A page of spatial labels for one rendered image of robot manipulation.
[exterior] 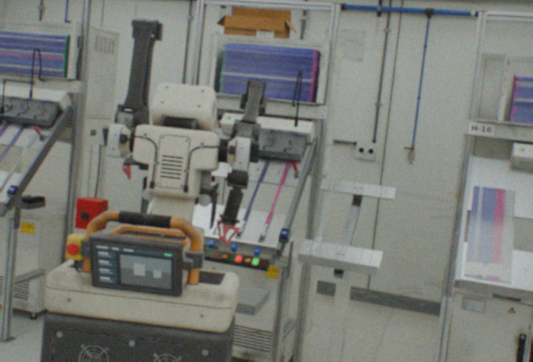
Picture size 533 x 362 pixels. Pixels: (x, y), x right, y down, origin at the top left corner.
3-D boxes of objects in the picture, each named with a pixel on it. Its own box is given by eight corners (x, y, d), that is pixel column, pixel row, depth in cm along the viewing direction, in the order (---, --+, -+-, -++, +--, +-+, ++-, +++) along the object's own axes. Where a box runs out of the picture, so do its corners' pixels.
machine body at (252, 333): (281, 379, 321) (295, 258, 316) (155, 350, 340) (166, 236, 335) (311, 339, 383) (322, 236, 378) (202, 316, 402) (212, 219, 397)
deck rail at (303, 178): (281, 257, 289) (279, 249, 284) (277, 256, 290) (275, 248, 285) (317, 145, 334) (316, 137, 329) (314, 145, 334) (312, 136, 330)
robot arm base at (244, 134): (224, 140, 220) (259, 144, 220) (228, 126, 226) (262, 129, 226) (224, 159, 226) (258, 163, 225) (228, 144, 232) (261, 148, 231)
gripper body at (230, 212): (223, 221, 243) (228, 202, 243) (218, 217, 253) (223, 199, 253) (239, 225, 245) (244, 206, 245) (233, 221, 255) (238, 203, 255)
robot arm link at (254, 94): (246, 71, 265) (270, 76, 265) (242, 100, 273) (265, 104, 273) (231, 127, 228) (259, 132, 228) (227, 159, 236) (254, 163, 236)
